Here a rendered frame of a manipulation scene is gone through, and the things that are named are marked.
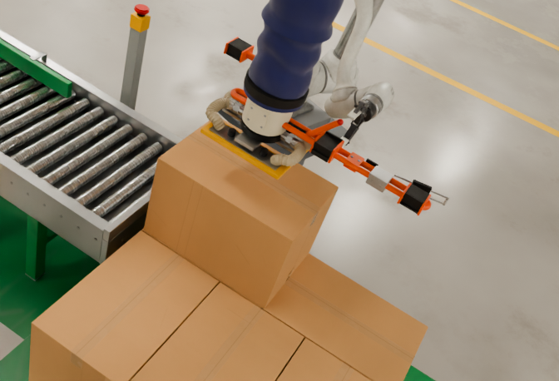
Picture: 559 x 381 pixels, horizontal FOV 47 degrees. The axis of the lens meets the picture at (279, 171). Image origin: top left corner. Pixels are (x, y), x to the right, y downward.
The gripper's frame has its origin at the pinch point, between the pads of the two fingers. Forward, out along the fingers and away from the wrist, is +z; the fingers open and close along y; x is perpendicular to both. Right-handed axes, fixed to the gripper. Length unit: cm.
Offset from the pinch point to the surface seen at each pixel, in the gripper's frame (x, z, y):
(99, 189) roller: 83, 28, 69
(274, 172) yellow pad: 11.3, 27.3, 11.1
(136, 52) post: 117, -32, 42
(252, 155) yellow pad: 21.7, 26.1, 10.6
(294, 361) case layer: -27, 45, 69
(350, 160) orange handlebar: -9.2, 16.1, -1.4
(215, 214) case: 26, 33, 38
